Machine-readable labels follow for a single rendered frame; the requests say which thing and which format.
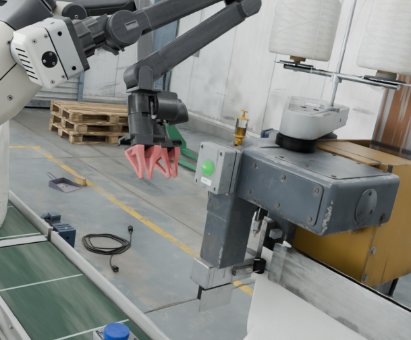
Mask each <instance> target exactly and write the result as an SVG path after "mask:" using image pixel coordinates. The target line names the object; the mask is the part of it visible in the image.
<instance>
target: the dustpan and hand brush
mask: <svg viewBox="0 0 411 340"><path fill-rule="evenodd" d="M67 172H68V173H71V174H72V175H75V176H76V177H75V178H74V180H73V181H71V180H69V179H66V178H64V177H61V178H58V179H57V178H56V177H55V176H54V175H53V174H52V173H50V172H46V174H47V175H48V176H49V177H50V178H52V177H51V176H50V175H49V174H48V173H50V174H51V175H52V176H53V177H54V178H55V179H53V178H52V179H53V180H50V181H49V187H51V188H54V189H56V190H59V191H62V192H65V193H69V192H73V191H76V190H80V189H82V188H81V187H79V186H78V185H76V184H75V183H77V184H80V185H81V186H87V183H86V178H84V177H82V176H80V175H78V174H76V173H74V172H72V171H70V170H67ZM74 182H75V183H74Z"/></svg>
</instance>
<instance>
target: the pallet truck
mask: <svg viewBox="0 0 411 340"><path fill-rule="evenodd" d="M166 75H167V73H166V74H164V76H163V90H165V81H166ZM165 127H166V129H167V132H168V134H169V138H170V139H181V140H182V143H183V144H182V145H181V146H180V152H181V153H182V154H185V155H187V156H189V157H192V158H193V159H196V160H198V155H199V153H198V152H195V151H193V150H190V149H189V148H186V141H185V140H184V139H183V138H182V136H181V134H180V133H179V132H178V130H177V128H176V127H175V126H174V125H171V126H167V124H166V123H165ZM178 163H180V164H182V165H185V166H187V167H189V168H191V169H193V170H196V167H197V162H195V161H192V160H190V159H188V158H186V157H183V156H182V155H180V156H179V161H178Z"/></svg>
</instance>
